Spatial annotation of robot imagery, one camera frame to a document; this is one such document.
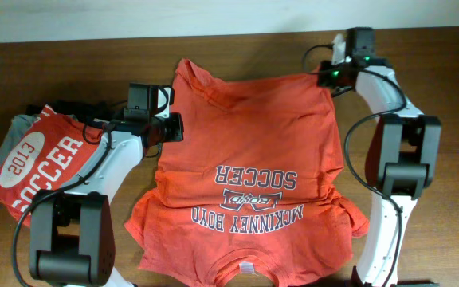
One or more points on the folded red 2013 soccer shirt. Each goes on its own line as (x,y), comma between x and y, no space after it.
(53,150)

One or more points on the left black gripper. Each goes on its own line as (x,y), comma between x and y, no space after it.
(176,131)

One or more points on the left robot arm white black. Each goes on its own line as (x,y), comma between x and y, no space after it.
(71,235)

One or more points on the orange McKinney Boyd soccer t-shirt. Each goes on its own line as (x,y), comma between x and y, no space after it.
(250,186)

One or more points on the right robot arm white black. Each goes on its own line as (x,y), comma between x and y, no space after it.
(402,156)

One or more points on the folded navy blue shirt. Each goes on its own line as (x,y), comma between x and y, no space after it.
(84,112)

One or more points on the folded grey shirt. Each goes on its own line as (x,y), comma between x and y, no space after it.
(19,126)

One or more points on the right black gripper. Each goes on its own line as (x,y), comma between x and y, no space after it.
(325,77)

